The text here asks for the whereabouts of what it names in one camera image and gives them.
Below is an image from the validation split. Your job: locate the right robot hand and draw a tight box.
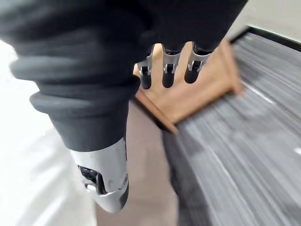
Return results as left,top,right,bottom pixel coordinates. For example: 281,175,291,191
0,0,249,214

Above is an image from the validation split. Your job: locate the white bed sheet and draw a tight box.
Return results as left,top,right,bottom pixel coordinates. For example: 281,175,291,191
0,39,97,226

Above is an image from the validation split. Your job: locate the wooden stool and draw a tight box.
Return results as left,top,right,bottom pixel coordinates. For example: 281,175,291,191
133,41,245,135

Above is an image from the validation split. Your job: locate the grey striped rug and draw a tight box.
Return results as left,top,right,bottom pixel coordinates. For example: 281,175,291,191
162,26,301,226

